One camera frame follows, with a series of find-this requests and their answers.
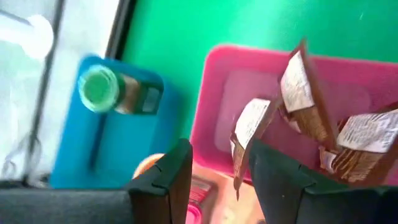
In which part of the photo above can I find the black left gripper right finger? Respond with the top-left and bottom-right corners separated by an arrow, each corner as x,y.
248,138 -> 398,224

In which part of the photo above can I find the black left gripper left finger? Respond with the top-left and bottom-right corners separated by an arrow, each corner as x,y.
125,138 -> 194,224

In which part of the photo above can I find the pink-lid spice jar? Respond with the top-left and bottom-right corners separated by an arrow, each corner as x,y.
185,175 -> 219,224

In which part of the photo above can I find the brown spice packet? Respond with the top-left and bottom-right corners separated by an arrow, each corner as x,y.
318,101 -> 398,188
229,97 -> 281,202
277,38 -> 340,151

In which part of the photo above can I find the green-lid glass spice jar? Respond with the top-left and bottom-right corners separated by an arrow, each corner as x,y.
77,63 -> 165,116

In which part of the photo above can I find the blue plastic bin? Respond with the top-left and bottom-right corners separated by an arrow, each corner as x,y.
49,54 -> 185,190

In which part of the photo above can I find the pink plastic bin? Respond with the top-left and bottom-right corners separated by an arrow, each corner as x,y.
190,44 -> 398,185

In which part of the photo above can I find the black table frame rail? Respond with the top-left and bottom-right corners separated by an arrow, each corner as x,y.
104,0 -> 138,60

